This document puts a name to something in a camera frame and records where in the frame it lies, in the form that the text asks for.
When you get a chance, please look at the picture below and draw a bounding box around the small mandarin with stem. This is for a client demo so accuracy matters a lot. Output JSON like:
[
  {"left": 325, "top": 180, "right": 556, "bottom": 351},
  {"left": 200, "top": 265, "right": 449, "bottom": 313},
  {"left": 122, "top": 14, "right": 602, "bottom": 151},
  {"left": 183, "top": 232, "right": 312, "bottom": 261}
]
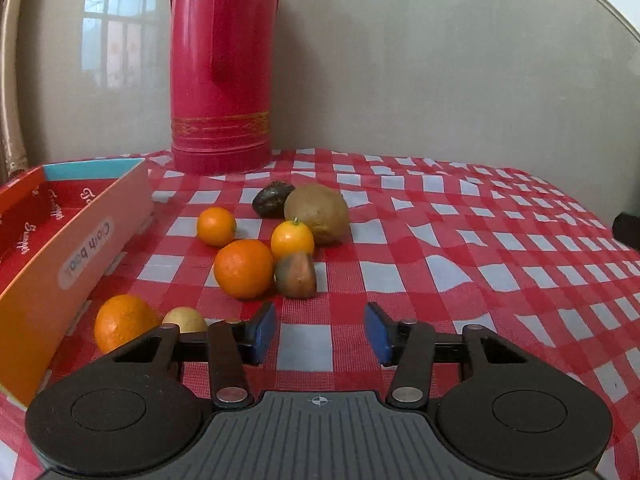
[{"left": 270, "top": 217, "right": 316, "bottom": 263}]

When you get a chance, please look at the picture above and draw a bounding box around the dark wrinkled fruit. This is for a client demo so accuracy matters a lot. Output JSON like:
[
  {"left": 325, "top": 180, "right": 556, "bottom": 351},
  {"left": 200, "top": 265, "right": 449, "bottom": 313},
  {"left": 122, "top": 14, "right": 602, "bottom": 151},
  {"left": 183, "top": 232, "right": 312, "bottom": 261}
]
[{"left": 251, "top": 182, "right": 297, "bottom": 219}]

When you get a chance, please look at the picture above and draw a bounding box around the large orange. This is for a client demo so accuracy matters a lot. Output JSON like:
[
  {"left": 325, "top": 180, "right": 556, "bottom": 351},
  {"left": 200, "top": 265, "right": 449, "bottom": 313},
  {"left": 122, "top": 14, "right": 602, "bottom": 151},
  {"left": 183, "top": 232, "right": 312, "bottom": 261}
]
[
  {"left": 93, "top": 294, "right": 162, "bottom": 356},
  {"left": 213, "top": 239, "right": 275, "bottom": 301}
]

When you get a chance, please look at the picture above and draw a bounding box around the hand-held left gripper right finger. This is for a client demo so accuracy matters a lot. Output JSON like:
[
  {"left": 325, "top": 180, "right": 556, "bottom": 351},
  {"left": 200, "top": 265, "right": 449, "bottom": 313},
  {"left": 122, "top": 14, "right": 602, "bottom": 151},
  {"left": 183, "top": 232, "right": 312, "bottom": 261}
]
[{"left": 363, "top": 302, "right": 543, "bottom": 409}]

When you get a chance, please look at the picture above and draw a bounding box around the brown kiwi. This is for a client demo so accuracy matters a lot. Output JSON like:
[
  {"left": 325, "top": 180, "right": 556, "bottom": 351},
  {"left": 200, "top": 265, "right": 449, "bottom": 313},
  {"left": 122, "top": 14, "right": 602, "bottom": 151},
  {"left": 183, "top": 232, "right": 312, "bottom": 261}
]
[{"left": 283, "top": 184, "right": 350, "bottom": 246}]

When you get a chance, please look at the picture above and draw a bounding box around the orange red cardboard box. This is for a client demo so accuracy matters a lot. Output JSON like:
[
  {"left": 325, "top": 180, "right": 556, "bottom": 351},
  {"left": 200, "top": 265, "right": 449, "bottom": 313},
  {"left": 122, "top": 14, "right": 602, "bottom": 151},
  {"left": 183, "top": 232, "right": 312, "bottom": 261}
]
[{"left": 0, "top": 157, "right": 156, "bottom": 408}]

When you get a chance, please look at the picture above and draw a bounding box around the brown green fruit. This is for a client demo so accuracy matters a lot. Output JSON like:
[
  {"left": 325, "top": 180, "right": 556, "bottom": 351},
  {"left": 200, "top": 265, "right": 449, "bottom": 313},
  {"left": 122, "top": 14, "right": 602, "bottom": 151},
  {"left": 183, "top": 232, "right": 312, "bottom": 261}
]
[{"left": 273, "top": 251, "right": 317, "bottom": 297}]

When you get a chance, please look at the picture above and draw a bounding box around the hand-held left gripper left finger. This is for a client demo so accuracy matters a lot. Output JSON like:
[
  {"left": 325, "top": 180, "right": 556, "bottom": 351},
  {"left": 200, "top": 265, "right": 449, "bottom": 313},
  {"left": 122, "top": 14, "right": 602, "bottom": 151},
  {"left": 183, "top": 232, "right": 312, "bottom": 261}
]
[{"left": 102, "top": 301, "right": 277, "bottom": 408}]

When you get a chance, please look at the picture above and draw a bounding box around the red thermos flask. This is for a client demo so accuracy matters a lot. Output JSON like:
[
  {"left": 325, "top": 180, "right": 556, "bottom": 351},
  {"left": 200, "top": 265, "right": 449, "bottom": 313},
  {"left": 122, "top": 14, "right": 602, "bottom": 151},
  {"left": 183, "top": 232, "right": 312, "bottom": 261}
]
[{"left": 168, "top": 0, "right": 283, "bottom": 176}]

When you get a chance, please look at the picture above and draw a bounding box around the red white checkered tablecloth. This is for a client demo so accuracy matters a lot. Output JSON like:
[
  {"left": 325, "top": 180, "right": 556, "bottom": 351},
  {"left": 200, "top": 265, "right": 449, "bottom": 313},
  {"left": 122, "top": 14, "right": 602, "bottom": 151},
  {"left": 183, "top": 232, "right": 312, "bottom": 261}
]
[{"left": 0, "top": 147, "right": 640, "bottom": 480}]

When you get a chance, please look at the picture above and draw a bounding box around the small yellow fruit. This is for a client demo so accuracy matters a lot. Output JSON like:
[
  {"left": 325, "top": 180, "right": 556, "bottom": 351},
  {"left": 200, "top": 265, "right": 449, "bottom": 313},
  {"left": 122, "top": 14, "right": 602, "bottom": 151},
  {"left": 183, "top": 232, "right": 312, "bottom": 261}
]
[{"left": 162, "top": 306, "right": 208, "bottom": 334}]

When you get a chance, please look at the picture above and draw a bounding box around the dark object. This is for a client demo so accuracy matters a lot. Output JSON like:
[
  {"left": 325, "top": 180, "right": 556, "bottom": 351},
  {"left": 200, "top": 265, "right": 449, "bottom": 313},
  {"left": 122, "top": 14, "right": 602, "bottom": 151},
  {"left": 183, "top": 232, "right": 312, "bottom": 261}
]
[{"left": 612, "top": 212, "right": 640, "bottom": 252}]

